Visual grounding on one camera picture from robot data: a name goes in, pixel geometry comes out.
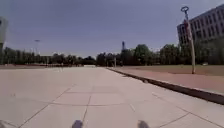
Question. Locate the row of trees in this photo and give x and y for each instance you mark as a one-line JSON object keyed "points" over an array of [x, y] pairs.
{"points": [[143, 55]]}

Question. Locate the grey concrete slab pavement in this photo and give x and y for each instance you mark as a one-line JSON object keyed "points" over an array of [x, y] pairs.
{"points": [[83, 86]]}

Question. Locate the dry grass field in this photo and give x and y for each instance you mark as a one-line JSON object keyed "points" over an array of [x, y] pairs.
{"points": [[166, 69]]}

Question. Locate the robot's own part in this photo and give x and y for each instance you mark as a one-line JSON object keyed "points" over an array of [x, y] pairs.
{"points": [[143, 124], [77, 124]]}

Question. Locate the red brick path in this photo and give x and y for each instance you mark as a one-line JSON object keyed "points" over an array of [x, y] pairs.
{"points": [[186, 79]]}

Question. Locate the grey concrete kerb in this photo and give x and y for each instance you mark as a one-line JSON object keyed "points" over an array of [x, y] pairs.
{"points": [[186, 90]]}

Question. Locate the lamp pole with red banner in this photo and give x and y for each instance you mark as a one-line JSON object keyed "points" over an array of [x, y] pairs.
{"points": [[192, 56]]}

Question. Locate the grey building with windows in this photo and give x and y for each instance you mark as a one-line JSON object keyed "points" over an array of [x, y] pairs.
{"points": [[210, 26]]}

